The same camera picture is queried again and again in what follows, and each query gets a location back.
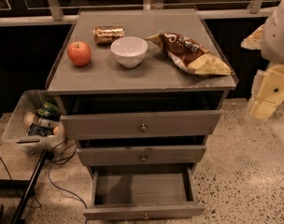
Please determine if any black cable on floor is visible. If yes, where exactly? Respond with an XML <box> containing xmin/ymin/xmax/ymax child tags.
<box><xmin>0</xmin><ymin>139</ymin><xmax>89</xmax><ymax>224</ymax></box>

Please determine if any green snack packet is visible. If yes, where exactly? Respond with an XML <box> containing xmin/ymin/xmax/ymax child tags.
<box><xmin>35</xmin><ymin>102</ymin><xmax>61</xmax><ymax>120</ymax></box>

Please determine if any clear plastic bin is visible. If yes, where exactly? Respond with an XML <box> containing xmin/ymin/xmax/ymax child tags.
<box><xmin>1</xmin><ymin>90</ymin><xmax>65</xmax><ymax>153</ymax></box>

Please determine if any grey bottom drawer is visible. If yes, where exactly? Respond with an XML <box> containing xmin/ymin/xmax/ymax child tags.
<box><xmin>83</xmin><ymin>163</ymin><xmax>205</xmax><ymax>220</ymax></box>

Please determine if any dark blue snack packet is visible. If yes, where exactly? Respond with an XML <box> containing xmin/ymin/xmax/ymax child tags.
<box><xmin>27</xmin><ymin>123</ymin><xmax>53</xmax><ymax>137</ymax></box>

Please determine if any white bottle in bin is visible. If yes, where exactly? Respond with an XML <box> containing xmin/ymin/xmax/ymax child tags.
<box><xmin>23</xmin><ymin>112</ymin><xmax>59</xmax><ymax>129</ymax></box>

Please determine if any grey top drawer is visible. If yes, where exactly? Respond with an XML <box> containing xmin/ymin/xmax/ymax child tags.
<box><xmin>61</xmin><ymin>110</ymin><xmax>221</xmax><ymax>140</ymax></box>

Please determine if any grey middle drawer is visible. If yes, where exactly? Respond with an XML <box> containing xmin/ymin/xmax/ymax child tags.
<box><xmin>77</xmin><ymin>145</ymin><xmax>206</xmax><ymax>166</ymax></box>

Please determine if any grey drawer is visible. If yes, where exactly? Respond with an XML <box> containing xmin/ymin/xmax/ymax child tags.
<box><xmin>83</xmin><ymin>163</ymin><xmax>205</xmax><ymax>220</ymax></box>
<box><xmin>61</xmin><ymin>110</ymin><xmax>221</xmax><ymax>140</ymax></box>
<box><xmin>77</xmin><ymin>145</ymin><xmax>206</xmax><ymax>166</ymax></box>

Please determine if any white ceramic bowl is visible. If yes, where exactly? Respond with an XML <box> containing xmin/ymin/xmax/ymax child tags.
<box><xmin>110</xmin><ymin>36</ymin><xmax>149</xmax><ymax>68</ymax></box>

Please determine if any brown chip bag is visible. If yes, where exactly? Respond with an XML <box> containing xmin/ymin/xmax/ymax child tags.
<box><xmin>147</xmin><ymin>33</ymin><xmax>231</xmax><ymax>77</ymax></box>

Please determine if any grey wooden drawer cabinet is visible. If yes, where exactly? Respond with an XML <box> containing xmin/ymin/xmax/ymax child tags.
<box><xmin>44</xmin><ymin>8</ymin><xmax>239</xmax><ymax>173</ymax></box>

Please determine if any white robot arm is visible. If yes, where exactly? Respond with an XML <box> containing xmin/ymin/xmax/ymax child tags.
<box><xmin>241</xmin><ymin>0</ymin><xmax>284</xmax><ymax>121</ymax></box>

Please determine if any red apple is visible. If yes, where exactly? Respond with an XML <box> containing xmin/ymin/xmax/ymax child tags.
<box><xmin>67</xmin><ymin>41</ymin><xmax>92</xmax><ymax>67</ymax></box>

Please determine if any gold soda can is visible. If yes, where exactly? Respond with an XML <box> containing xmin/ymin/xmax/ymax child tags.
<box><xmin>92</xmin><ymin>26</ymin><xmax>125</xmax><ymax>45</ymax></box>

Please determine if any metal window railing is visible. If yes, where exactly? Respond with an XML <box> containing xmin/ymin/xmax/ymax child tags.
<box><xmin>0</xmin><ymin>0</ymin><xmax>281</xmax><ymax>26</ymax></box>

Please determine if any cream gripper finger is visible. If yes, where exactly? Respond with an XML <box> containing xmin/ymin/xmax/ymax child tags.
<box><xmin>246</xmin><ymin>99</ymin><xmax>277</xmax><ymax>120</ymax></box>

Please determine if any black metal stand leg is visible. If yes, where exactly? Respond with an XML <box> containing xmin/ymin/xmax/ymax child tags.
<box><xmin>10</xmin><ymin>150</ymin><xmax>50</xmax><ymax>224</ymax></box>

